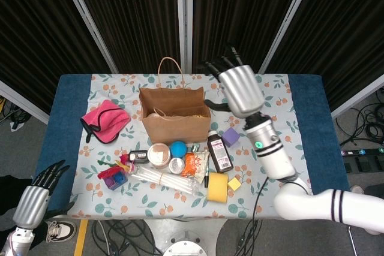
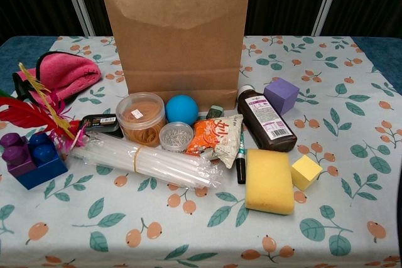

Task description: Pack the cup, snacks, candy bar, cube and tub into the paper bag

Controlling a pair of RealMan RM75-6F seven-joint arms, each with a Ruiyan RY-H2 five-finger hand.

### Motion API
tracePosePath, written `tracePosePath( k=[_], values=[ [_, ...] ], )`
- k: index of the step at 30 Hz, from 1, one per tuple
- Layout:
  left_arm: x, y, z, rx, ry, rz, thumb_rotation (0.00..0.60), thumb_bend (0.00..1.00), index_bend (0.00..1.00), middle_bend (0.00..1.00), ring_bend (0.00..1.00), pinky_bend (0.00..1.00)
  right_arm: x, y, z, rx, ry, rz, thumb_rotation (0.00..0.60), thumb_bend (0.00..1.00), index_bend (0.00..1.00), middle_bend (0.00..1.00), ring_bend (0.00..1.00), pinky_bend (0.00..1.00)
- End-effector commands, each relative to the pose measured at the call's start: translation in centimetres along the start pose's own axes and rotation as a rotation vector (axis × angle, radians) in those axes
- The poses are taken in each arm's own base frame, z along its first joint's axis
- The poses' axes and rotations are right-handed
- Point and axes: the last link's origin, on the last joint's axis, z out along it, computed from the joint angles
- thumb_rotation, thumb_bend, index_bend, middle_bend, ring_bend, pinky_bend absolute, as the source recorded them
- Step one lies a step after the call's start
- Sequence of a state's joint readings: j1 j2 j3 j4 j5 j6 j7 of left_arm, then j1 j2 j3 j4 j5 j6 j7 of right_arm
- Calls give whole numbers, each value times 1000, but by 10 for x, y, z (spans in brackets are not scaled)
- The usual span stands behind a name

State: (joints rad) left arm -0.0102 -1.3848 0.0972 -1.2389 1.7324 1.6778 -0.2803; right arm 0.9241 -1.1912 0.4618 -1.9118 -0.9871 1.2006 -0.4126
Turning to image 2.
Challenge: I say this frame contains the purple foam cube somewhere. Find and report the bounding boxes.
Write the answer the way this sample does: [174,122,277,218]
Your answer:
[263,77,301,115]

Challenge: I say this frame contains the small clear jar of pins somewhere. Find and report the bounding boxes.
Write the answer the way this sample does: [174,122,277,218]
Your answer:
[158,121,194,153]

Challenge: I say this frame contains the brown medicine bottle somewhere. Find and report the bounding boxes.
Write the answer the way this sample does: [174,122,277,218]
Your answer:
[237,85,298,153]

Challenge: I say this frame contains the black marker pen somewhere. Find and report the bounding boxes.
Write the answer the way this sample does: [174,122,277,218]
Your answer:
[236,129,247,185]

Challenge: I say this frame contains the orange white snack packet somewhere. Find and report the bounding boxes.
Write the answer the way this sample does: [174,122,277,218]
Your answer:
[185,114,244,170]

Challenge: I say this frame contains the pink cloth with black trim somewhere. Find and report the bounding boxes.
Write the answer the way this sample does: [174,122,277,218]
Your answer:
[12,51,103,105]

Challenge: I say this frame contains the clear jar of rubber bands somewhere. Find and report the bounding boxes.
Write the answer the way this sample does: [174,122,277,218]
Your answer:
[115,92,166,148]

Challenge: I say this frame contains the black tin with label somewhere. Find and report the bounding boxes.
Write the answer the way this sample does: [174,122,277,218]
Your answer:
[80,113,125,139]

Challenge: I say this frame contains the yellow foam cube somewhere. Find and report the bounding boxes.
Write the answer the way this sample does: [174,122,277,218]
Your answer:
[290,154,323,191]

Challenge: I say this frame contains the brown paper bag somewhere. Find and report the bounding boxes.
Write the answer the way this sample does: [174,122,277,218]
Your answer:
[99,0,252,112]

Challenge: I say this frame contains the colourful feather toy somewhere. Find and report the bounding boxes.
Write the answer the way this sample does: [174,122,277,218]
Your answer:
[0,62,90,156]

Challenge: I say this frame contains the bundle of clear straws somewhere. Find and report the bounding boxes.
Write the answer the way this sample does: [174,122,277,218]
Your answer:
[70,132,224,189]

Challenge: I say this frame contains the blue rubber ball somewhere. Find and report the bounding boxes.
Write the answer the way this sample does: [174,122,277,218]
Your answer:
[165,95,200,126]

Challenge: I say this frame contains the blue purple toy block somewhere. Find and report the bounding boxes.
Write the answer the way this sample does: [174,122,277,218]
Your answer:
[0,132,69,191]

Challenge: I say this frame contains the yellow sponge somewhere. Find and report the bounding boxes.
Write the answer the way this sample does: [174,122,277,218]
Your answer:
[244,148,296,215]

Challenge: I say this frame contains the floral print tablecloth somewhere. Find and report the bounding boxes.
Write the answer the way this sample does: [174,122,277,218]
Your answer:
[0,35,402,268]

